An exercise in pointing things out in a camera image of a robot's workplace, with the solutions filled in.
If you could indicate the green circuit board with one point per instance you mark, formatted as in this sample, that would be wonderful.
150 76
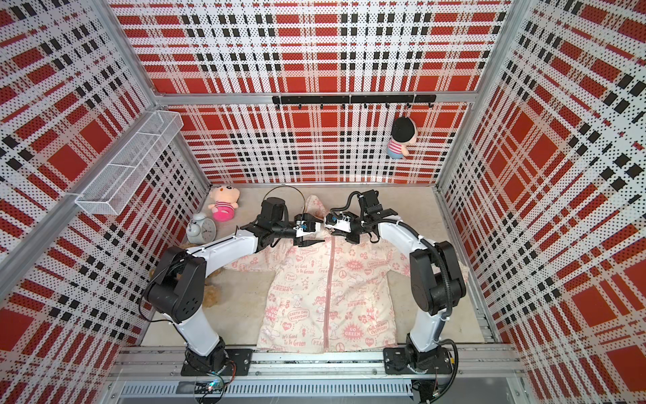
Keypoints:
208 388

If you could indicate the cream pink printed jacket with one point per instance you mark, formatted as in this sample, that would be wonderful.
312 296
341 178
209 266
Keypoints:
333 296

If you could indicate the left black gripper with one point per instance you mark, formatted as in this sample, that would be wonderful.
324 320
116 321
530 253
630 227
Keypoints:
301 242

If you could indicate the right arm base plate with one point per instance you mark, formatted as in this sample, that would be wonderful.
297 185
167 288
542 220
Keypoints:
398 359

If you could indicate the aluminium front rail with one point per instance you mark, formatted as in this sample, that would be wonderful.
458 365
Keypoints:
486 373

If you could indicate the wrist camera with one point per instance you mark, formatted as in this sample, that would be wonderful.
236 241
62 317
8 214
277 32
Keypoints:
306 224
338 222

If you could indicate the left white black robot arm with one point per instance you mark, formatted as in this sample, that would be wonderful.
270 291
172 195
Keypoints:
177 287

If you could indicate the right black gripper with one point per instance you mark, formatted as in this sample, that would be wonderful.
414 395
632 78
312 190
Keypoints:
353 239

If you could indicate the pink pig plush doll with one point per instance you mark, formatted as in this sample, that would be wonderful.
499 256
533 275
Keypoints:
224 203

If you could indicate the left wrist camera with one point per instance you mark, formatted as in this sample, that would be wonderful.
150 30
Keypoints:
306 224

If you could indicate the brown teddy bear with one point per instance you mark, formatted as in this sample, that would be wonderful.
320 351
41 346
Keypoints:
212 290

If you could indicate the black-haired hanging doll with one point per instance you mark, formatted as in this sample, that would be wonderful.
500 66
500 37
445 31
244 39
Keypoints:
403 134

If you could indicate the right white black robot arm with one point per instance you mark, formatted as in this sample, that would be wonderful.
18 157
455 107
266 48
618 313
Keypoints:
436 279

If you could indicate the white alarm clock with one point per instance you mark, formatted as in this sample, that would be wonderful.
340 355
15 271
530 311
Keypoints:
201 229

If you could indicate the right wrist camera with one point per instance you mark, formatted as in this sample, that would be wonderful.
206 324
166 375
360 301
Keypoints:
338 222

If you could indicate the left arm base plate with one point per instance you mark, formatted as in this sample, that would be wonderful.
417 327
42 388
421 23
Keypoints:
237 361

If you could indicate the black hook rail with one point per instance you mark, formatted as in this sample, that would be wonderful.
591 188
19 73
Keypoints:
354 99

